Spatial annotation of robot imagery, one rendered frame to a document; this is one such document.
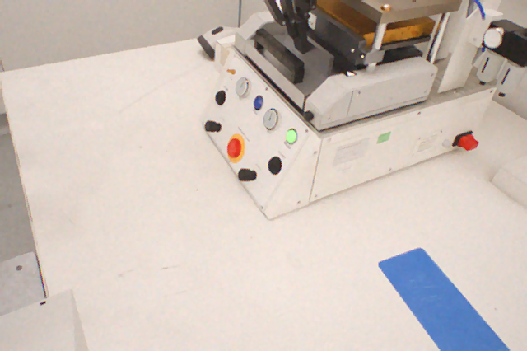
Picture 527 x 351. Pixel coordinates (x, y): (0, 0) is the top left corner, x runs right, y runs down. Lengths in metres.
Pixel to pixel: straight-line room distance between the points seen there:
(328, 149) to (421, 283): 0.27
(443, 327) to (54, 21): 1.92
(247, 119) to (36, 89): 0.57
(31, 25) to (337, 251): 1.75
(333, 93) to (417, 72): 0.17
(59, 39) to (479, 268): 1.92
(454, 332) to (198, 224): 0.45
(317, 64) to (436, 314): 0.46
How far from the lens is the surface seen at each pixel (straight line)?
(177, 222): 0.80
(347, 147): 0.78
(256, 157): 0.83
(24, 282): 0.78
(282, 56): 0.77
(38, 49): 2.23
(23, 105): 1.15
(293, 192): 0.78
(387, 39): 0.80
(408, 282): 0.78
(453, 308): 0.79
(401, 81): 0.78
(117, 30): 2.26
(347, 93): 0.71
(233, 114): 0.90
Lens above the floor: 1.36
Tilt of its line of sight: 39 degrees down
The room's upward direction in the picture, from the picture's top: 5 degrees clockwise
